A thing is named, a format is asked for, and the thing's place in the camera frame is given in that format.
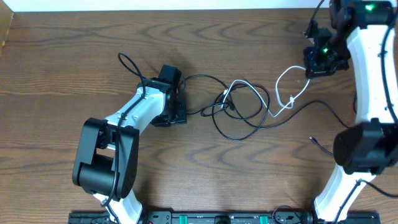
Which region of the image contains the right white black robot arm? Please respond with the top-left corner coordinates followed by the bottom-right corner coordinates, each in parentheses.
top-left (302, 1), bottom-right (397, 223)

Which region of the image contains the black USB cable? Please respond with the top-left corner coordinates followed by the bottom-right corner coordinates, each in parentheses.
top-left (178, 73), bottom-right (352, 156)

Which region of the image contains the white USB cable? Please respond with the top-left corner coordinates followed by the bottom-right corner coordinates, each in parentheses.
top-left (220, 65), bottom-right (311, 118)

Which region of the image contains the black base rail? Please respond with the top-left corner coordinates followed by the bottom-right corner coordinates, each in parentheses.
top-left (67, 210), bottom-right (381, 224)

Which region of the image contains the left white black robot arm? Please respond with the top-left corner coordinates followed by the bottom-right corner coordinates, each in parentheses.
top-left (72, 75), bottom-right (187, 223)

